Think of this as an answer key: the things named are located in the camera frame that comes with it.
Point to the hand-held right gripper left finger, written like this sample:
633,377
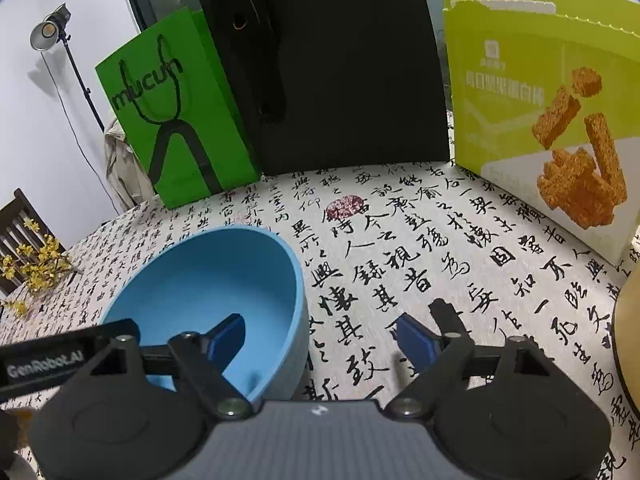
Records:
227,332

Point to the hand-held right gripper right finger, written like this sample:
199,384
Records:
417,342

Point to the blue bowl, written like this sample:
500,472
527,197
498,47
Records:
200,280

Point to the cream plate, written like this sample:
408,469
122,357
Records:
629,325

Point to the calligraphy print tablecloth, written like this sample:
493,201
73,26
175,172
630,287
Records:
400,240

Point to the yellow flower branch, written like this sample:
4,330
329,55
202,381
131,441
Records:
47,255

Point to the dark wooden chair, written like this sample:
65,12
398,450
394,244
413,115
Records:
15,225

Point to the beige jacket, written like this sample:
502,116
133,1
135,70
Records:
125,180

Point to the yellow-green snack box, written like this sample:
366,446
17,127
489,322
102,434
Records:
500,125

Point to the green paper bag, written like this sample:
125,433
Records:
200,90

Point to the black paper bag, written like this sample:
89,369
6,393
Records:
350,85

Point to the studio light on stand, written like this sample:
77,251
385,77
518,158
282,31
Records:
47,32

